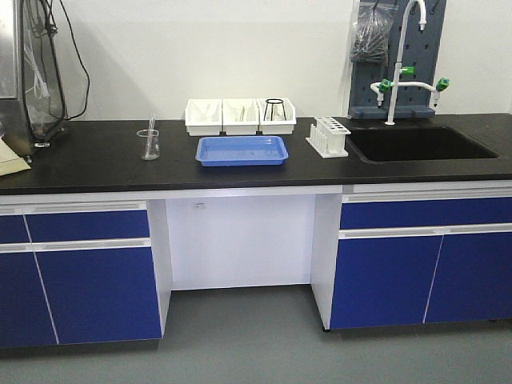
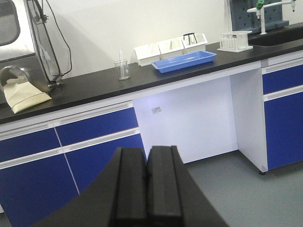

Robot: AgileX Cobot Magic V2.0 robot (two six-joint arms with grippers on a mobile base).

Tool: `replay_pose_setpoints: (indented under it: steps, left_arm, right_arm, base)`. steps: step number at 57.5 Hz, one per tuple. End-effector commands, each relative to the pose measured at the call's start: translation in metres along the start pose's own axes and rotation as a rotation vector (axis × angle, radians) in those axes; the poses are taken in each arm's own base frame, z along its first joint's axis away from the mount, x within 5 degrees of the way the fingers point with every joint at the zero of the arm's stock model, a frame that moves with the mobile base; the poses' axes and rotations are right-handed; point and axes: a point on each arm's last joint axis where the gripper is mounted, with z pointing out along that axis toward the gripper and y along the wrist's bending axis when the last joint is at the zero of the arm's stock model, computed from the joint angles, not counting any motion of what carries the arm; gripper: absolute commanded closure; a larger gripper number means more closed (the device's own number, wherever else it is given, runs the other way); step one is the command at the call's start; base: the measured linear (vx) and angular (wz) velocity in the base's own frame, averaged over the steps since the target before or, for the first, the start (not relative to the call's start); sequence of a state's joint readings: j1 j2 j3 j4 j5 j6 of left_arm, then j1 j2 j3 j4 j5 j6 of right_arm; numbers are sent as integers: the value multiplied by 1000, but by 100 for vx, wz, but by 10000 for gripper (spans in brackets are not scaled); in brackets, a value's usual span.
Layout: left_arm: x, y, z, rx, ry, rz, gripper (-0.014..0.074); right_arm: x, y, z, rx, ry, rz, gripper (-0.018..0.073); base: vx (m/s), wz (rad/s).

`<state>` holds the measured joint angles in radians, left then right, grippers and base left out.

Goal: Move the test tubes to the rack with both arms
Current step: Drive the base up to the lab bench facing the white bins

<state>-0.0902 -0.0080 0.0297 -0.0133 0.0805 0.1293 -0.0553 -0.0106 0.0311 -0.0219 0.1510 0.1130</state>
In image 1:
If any clear glass test tube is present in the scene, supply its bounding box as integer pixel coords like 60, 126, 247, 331
145, 114, 156, 160

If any left blue cabinet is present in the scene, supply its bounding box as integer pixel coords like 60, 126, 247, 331
1, 201, 166, 347

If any middle white storage bin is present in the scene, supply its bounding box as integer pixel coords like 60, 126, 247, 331
222, 98, 259, 136

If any beige paper envelope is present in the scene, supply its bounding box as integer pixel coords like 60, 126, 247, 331
0, 138, 31, 176

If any right white storage bin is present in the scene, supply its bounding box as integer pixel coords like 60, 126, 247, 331
256, 98, 296, 135

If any left white storage bin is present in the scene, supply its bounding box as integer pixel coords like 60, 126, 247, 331
185, 99, 222, 136

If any black power cable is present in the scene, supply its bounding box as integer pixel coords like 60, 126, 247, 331
30, 0, 91, 121

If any grey pegboard drying rack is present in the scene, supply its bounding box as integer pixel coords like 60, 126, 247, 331
348, 1, 446, 119

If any black lab sink basin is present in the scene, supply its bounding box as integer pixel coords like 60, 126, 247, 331
349, 126, 498, 162

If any blue cabinet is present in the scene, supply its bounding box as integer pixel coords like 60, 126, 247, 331
328, 197, 511, 329
1, 201, 166, 347

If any white test tube rack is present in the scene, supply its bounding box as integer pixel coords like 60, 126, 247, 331
306, 117, 351, 158

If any blue plastic tray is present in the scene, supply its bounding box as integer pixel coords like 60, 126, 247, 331
195, 136, 289, 166

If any plastic bag of pegs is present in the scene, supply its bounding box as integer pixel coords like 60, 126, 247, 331
350, 1, 398, 63

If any right blue cabinet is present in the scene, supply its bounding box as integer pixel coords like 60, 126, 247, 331
328, 197, 511, 329

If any white storage bin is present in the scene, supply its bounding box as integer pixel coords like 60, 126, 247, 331
222, 98, 259, 136
185, 99, 222, 136
256, 98, 296, 135

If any stainless steel machine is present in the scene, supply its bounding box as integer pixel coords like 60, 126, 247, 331
1, 0, 67, 157

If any black wire tripod stand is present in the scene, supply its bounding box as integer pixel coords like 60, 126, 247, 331
264, 98, 286, 121

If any white gooseneck lab faucet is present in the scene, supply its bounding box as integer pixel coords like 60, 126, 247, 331
370, 0, 450, 126

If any clear glass beaker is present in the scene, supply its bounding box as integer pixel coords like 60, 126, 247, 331
137, 129, 160, 161

